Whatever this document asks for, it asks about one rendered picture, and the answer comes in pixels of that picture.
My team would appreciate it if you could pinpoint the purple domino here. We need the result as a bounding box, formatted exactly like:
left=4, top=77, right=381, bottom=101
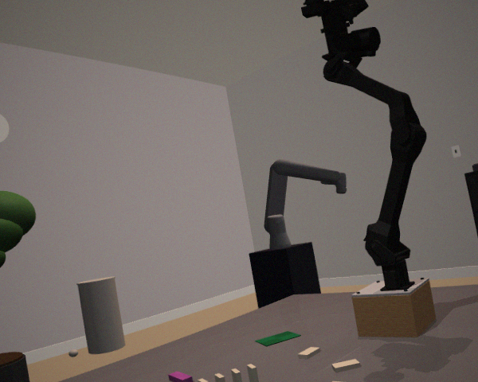
left=168, top=371, right=193, bottom=382

